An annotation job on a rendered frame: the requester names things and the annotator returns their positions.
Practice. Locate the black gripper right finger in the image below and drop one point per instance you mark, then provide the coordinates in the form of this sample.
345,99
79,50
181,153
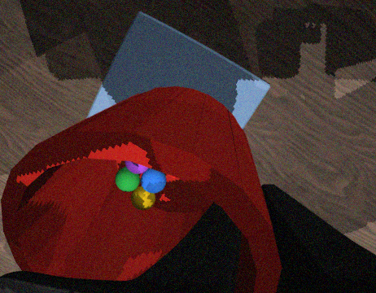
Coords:
316,257

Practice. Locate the blue marble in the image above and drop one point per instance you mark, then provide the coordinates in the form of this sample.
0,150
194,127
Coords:
153,181

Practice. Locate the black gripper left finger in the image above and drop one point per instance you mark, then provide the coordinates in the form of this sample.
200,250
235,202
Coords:
205,261

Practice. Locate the purple ball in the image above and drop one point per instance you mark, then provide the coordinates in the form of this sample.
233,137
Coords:
135,167

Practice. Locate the yellow ball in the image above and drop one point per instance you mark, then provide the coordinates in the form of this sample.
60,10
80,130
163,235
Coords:
141,199

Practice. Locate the green marble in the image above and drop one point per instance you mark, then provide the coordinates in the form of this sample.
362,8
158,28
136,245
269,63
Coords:
126,180

